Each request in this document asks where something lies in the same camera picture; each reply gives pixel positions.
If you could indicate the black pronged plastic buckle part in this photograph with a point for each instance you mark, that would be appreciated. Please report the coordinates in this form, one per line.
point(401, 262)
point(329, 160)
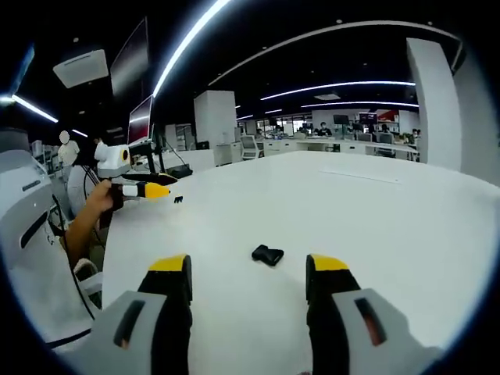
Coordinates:
point(178, 200)

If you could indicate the black socket plastic buckle part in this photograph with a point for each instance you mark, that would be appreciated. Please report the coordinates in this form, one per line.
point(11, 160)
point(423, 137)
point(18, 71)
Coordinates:
point(267, 254)

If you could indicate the white ceiling air conditioner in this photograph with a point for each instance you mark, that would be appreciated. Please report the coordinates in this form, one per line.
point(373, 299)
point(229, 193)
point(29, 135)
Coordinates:
point(81, 68)

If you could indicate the white worn device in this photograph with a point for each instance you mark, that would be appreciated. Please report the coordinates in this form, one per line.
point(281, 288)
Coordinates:
point(23, 187)

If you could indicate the black monitor stand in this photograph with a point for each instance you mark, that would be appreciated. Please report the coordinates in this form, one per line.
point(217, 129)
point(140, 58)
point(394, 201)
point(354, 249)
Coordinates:
point(158, 156)

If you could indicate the computer monitor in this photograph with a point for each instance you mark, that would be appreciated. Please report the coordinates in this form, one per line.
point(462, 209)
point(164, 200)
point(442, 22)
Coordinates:
point(140, 121)

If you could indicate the hanging dark ceiling screen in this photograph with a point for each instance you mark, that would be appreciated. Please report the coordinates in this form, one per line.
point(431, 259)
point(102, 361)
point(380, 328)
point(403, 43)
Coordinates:
point(131, 58)

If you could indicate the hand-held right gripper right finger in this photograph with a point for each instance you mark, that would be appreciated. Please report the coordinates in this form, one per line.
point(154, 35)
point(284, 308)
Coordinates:
point(336, 336)

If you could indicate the white office desk row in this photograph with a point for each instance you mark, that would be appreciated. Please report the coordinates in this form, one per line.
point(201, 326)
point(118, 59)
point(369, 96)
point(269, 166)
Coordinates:
point(312, 146)

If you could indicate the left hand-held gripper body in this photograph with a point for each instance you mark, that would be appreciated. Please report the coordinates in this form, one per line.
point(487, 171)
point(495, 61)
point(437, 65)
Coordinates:
point(113, 158)

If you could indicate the red wall display screen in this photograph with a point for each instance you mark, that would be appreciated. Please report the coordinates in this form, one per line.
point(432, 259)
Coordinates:
point(368, 116)

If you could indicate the long ceiling light strip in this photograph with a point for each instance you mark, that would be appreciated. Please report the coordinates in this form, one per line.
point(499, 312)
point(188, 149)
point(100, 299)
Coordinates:
point(183, 47)

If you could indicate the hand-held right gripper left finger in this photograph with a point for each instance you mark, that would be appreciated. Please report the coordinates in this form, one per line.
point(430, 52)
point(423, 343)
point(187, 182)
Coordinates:
point(136, 336)

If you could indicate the person's left hand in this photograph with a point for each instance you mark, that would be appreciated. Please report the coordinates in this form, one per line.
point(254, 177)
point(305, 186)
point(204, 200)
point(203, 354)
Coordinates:
point(101, 199)

